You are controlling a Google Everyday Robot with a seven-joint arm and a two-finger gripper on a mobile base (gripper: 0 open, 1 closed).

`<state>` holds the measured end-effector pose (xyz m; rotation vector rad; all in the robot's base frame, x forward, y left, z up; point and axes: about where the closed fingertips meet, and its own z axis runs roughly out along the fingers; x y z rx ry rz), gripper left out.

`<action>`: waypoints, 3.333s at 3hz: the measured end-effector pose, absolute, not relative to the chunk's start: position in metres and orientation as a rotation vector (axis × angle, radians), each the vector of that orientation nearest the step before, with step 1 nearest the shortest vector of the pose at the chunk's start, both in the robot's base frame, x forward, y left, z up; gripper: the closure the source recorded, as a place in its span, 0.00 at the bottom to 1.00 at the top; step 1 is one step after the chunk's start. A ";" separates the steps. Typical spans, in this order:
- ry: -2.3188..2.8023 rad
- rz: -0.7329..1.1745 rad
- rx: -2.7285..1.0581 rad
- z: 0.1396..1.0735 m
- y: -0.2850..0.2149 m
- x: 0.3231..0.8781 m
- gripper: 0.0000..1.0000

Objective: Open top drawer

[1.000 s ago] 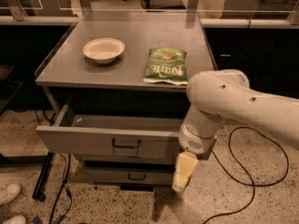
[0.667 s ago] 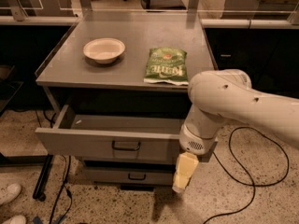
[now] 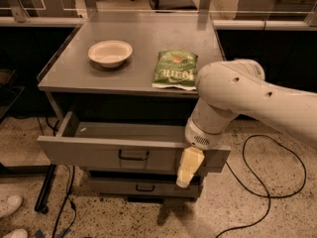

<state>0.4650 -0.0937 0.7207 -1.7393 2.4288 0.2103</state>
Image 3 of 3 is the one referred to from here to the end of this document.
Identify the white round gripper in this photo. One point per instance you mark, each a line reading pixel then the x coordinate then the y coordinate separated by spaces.
pixel 200 136

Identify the grey top drawer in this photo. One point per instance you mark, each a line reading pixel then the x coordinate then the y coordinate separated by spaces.
pixel 115 147

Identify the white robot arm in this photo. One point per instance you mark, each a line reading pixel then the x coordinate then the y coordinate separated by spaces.
pixel 227 89

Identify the grey metal drawer cabinet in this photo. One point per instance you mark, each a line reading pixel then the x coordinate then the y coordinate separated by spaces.
pixel 125 94

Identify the green chip bag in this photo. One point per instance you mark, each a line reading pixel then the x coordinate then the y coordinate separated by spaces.
pixel 175 68

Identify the white paper bowl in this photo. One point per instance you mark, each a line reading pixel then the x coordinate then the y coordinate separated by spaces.
pixel 110 54

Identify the white shoe lower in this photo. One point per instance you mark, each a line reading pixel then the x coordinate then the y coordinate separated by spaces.
pixel 18 233

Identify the clear acrylic barrier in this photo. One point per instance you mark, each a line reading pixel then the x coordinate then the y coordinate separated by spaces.
pixel 65 12

